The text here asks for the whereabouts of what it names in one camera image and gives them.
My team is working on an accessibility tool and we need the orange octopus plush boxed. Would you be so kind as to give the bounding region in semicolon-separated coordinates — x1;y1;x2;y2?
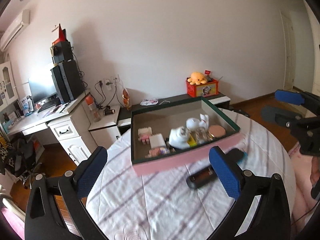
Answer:
187;72;207;86

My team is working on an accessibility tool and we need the black speaker box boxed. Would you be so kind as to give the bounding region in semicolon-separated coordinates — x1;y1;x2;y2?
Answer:
50;41;73;64

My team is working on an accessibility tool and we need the low black white cabinet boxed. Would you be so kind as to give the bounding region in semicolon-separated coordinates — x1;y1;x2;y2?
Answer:
88;92;231;151

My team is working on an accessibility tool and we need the computer monitor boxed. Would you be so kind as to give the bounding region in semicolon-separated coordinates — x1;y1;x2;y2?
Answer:
28;76;56;103

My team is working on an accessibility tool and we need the red orange storage box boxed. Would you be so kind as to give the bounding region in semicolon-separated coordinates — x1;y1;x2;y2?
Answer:
185;79;219;98

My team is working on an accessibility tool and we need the black remote control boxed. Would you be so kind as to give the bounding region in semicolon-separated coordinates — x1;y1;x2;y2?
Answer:
186;148;244;190

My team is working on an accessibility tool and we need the red paper bag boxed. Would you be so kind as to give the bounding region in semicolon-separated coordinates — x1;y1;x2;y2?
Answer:
51;24;67;46

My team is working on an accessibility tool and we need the white glass door cabinet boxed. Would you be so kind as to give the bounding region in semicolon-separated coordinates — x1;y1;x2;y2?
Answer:
0;61;18;111

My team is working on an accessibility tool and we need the wall power outlet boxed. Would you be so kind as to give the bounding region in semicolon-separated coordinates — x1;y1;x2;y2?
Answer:
98;74;120;90

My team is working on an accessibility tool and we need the white desk with drawers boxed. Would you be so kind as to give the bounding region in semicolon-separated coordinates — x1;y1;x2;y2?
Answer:
7;89;97;165

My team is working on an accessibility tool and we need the snack bag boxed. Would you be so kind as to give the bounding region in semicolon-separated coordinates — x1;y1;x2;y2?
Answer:
122;88;132;111

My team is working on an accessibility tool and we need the black computer tower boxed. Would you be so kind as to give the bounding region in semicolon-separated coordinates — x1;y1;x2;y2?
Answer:
50;60;85;103

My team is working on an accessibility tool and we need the white cat figurine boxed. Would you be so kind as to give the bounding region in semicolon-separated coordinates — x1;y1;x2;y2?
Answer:
199;114;209;131

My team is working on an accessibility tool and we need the white earbuds case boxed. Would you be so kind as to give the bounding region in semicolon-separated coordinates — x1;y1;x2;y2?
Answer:
186;118;201;132

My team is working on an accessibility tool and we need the white brick kitty model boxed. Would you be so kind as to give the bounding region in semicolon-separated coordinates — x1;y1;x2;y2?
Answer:
138;127;152;145

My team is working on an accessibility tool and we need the pink brick donut model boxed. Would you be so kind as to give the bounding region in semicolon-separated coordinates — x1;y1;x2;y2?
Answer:
145;146;170;158

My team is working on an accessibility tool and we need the rose gold lidded jar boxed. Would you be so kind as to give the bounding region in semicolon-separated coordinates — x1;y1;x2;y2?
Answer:
208;125;226;138

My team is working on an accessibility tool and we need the black office chair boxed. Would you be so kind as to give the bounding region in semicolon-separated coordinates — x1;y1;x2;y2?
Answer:
1;135;41;189

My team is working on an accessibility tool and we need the white power adapter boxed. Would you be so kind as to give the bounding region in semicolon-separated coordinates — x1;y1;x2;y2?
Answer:
149;133;166;148

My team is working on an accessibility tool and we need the patterned face mask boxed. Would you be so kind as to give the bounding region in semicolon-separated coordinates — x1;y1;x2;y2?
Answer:
140;98;158;106

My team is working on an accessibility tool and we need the white travel plug adapter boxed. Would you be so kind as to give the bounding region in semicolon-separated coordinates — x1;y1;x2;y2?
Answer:
169;126;190;150

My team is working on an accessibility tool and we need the yellow highlighter pen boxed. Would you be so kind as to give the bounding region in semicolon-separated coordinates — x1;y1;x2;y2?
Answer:
187;134;197;147

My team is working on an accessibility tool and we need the orange capped bottle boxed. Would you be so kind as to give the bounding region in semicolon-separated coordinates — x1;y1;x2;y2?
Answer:
85;94;101;122

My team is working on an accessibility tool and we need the white air conditioner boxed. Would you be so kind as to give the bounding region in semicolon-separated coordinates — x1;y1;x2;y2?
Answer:
1;9;30;52

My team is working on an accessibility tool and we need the person's hand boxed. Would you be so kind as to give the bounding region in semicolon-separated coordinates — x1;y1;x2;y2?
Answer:
310;156;320;186

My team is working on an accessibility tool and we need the pink green storage box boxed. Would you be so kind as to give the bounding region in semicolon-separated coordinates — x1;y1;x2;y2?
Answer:
131;97;243;176

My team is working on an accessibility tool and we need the striped white table cloth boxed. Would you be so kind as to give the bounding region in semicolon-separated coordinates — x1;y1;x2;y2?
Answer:
86;111;296;239

